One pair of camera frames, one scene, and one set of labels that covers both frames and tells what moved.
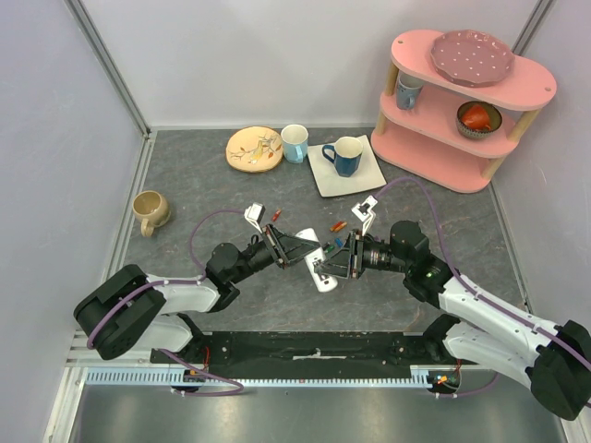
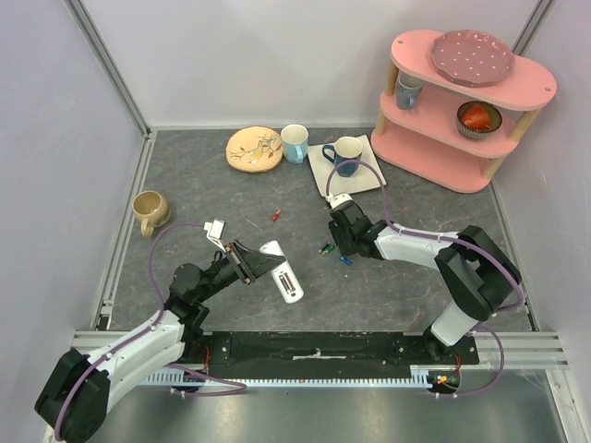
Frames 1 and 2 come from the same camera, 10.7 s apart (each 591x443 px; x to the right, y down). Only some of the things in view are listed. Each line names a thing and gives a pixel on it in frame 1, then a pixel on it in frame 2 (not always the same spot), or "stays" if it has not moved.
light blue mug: x=295 y=139 stays
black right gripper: x=352 y=255 to x=344 y=231
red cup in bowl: x=476 y=117 stays
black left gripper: x=277 y=238 to x=249 y=265
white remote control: x=324 y=282 to x=283 y=275
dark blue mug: x=347 y=155 stays
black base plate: x=314 y=349 stays
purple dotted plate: x=472 y=58 stays
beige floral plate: x=254 y=149 stays
